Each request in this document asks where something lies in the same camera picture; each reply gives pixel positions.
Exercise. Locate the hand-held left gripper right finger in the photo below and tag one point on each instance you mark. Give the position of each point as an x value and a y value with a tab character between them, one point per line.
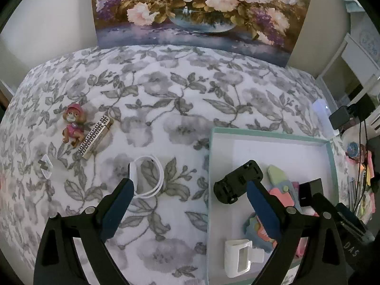
264	207

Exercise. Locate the gold patterned metal bar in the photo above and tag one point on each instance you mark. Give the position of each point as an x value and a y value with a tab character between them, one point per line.
95	138

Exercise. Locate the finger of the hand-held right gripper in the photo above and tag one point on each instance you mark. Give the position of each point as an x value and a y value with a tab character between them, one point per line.
350	218

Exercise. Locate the blue utility knife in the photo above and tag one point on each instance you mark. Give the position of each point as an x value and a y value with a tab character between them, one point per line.
251	225

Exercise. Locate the white shelf unit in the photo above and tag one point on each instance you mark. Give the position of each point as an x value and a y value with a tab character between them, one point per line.
356	59

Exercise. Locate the colourful stationery pile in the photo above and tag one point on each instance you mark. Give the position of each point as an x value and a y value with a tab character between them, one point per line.
363	184

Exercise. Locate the plain pink utility knife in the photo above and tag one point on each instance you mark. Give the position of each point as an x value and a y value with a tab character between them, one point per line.
283	197

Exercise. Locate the blue round badge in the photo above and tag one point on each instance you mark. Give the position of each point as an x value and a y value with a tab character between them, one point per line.
353	149

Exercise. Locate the small black cube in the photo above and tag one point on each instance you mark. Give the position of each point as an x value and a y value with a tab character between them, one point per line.
310	188

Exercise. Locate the small white device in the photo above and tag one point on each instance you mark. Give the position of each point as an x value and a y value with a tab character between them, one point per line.
322	112

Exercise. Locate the white wristband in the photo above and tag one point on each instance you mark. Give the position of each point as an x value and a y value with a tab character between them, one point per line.
132	172

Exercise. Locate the teal edged white tray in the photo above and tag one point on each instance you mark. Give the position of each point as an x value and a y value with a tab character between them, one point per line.
267	151

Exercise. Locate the flower painting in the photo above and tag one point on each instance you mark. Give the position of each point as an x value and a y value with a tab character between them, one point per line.
193	6

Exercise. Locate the brown toy dog figure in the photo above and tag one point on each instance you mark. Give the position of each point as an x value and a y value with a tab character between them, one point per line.
72	124

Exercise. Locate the pink utility knife white print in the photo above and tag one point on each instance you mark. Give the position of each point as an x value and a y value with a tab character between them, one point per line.
262	232

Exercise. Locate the black power adapter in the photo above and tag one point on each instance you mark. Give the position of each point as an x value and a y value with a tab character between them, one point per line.
340	117

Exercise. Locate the grey floral bedspread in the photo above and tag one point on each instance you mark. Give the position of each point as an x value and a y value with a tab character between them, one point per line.
178	109

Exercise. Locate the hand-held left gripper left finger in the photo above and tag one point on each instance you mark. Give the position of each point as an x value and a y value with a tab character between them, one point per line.
117	207

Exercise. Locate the black toy car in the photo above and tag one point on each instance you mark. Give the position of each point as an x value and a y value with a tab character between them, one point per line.
231	187

